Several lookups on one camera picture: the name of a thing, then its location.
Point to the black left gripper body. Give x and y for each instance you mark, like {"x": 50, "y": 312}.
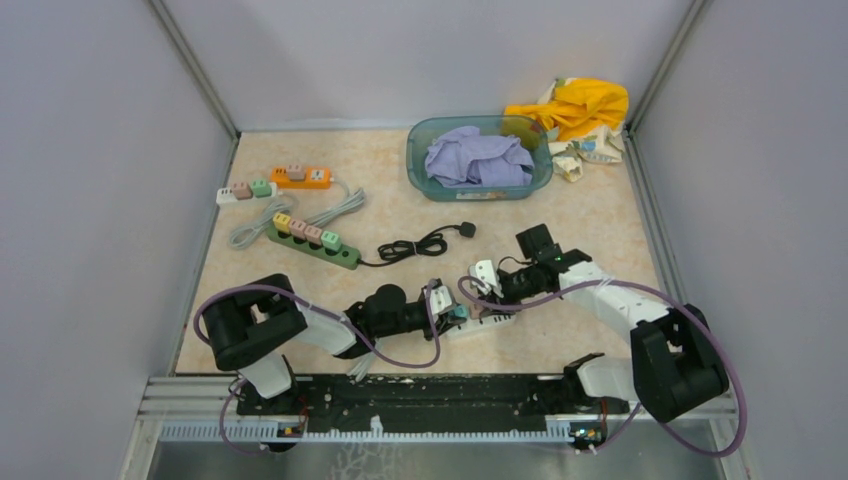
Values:
{"x": 416, "y": 321}

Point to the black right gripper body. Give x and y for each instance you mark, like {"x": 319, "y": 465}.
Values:
{"x": 518, "y": 284}

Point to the teal usb charger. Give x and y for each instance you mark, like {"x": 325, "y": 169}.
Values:
{"x": 460, "y": 314}

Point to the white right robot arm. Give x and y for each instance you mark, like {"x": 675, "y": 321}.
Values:
{"x": 672, "y": 367}

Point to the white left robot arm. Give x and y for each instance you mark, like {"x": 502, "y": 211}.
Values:
{"x": 245, "y": 326}

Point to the green power strip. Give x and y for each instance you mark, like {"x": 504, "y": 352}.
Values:
{"x": 348, "y": 257}

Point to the light green usb charger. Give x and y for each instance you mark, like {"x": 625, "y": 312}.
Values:
{"x": 331, "y": 241}

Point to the pink usb charger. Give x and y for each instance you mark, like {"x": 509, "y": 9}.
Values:
{"x": 297, "y": 228}
{"x": 313, "y": 235}

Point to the teal plastic basin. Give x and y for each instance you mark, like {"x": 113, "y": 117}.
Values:
{"x": 531, "y": 134}

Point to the white patterned cloth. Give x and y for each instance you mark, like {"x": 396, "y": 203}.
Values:
{"x": 601, "y": 146}

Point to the purple cloth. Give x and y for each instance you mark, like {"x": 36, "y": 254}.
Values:
{"x": 465, "y": 158}

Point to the yellow usb charger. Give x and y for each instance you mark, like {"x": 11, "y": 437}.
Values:
{"x": 281, "y": 222}

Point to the orange power strip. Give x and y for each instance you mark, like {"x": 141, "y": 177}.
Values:
{"x": 317, "y": 178}

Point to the yellow cloth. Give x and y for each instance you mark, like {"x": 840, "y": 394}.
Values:
{"x": 574, "y": 107}

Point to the green charger on white strip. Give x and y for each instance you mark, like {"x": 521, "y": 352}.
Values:
{"x": 260, "y": 188}

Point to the small white power strip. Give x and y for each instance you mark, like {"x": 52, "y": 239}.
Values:
{"x": 224, "y": 198}

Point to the pink charger on white strip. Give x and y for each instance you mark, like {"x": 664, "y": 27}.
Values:
{"x": 241, "y": 191}

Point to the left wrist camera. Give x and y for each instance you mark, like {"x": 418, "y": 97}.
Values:
{"x": 440, "y": 299}

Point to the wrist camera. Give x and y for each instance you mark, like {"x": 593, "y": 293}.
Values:
{"x": 485, "y": 278}
{"x": 440, "y": 299}

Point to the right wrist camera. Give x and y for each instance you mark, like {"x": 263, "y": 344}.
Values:
{"x": 485, "y": 278}

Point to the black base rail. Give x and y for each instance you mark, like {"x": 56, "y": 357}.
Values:
{"x": 427, "y": 404}

